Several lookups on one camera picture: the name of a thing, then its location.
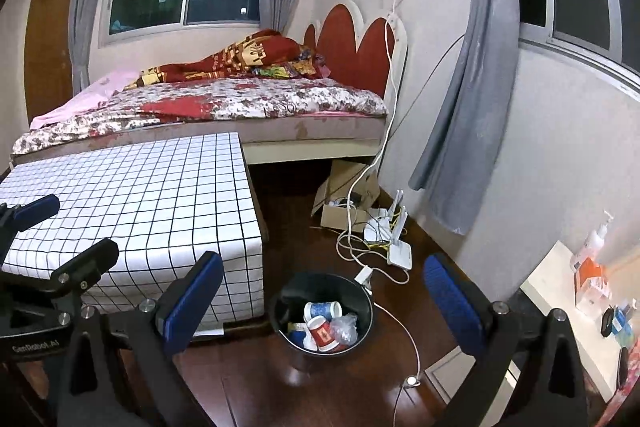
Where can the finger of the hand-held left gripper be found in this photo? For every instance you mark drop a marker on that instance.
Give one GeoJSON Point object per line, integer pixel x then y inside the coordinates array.
{"type": "Point", "coordinates": [37, 209]}
{"type": "Point", "coordinates": [95, 259]}

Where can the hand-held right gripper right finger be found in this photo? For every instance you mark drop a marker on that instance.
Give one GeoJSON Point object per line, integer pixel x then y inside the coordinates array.
{"type": "Point", "coordinates": [452, 307]}

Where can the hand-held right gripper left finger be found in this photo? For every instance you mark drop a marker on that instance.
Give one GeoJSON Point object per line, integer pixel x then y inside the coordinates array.
{"type": "Point", "coordinates": [192, 302]}

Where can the black trash bin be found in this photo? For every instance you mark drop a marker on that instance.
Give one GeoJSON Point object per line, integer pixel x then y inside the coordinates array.
{"type": "Point", "coordinates": [285, 307]}

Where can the clear plastic wrapper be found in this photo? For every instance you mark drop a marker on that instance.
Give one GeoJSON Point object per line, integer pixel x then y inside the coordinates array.
{"type": "Point", "coordinates": [345, 329]}

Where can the blue paper cup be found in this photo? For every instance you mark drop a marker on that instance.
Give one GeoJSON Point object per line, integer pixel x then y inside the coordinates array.
{"type": "Point", "coordinates": [320, 309]}

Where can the red paper cup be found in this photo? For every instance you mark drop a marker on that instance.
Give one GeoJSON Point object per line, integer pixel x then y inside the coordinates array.
{"type": "Point", "coordinates": [325, 334]}

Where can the white flat board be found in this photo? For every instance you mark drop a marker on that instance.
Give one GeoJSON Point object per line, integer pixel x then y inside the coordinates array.
{"type": "Point", "coordinates": [445, 374]}

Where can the flat white router box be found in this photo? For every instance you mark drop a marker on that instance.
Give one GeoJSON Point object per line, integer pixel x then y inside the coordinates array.
{"type": "Point", "coordinates": [400, 254]}

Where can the white checkered tablecloth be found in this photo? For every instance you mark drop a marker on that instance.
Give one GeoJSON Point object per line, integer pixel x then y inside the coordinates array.
{"type": "Point", "coordinates": [150, 207]}

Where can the white power adapter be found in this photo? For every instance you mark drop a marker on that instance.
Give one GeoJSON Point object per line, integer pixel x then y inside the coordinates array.
{"type": "Point", "coordinates": [364, 278]}

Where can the white desk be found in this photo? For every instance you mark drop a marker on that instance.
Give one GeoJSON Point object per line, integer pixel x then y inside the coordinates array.
{"type": "Point", "coordinates": [550, 282]}

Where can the white router with antennas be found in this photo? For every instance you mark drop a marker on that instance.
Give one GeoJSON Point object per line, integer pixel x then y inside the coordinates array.
{"type": "Point", "coordinates": [377, 227]}

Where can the pink blanket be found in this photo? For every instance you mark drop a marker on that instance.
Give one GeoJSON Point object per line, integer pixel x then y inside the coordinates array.
{"type": "Point", "coordinates": [90, 94]}

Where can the orange box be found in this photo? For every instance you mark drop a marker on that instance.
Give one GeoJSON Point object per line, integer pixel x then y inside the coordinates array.
{"type": "Point", "coordinates": [592, 282]}

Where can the brown wooden door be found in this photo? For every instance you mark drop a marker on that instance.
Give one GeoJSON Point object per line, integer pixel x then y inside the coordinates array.
{"type": "Point", "coordinates": [47, 57]}

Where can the white pump bottle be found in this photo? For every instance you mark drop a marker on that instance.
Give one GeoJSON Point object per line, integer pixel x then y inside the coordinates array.
{"type": "Point", "coordinates": [592, 242]}

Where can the black round object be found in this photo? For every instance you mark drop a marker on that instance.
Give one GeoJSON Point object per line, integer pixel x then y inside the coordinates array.
{"type": "Point", "coordinates": [607, 322]}

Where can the cardboard box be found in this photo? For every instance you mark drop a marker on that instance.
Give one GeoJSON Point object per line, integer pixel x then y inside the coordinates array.
{"type": "Point", "coordinates": [345, 179]}

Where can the small blue object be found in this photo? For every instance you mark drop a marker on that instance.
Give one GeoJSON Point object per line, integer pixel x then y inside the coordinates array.
{"type": "Point", "coordinates": [622, 319]}

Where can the grey tied curtain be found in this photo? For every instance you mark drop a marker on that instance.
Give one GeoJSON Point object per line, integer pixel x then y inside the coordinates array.
{"type": "Point", "coordinates": [470, 107]}

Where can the bed with floral sheet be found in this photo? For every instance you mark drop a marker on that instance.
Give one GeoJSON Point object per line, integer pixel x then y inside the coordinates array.
{"type": "Point", "coordinates": [250, 99]}

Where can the red patterned blanket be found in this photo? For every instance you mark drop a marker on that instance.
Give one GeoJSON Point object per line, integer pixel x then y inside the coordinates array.
{"type": "Point", "coordinates": [225, 57]}

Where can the red and white headboard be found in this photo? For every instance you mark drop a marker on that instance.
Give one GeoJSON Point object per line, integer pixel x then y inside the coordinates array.
{"type": "Point", "coordinates": [350, 42]}

